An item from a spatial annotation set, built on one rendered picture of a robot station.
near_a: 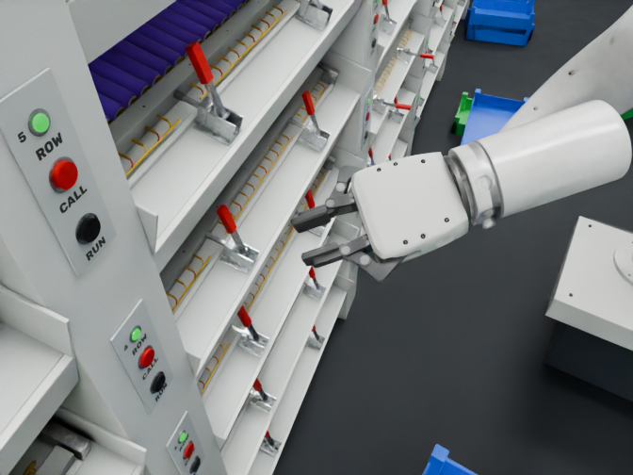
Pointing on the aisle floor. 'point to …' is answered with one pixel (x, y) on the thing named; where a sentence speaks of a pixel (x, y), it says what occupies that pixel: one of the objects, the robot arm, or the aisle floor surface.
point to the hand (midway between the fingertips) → (316, 237)
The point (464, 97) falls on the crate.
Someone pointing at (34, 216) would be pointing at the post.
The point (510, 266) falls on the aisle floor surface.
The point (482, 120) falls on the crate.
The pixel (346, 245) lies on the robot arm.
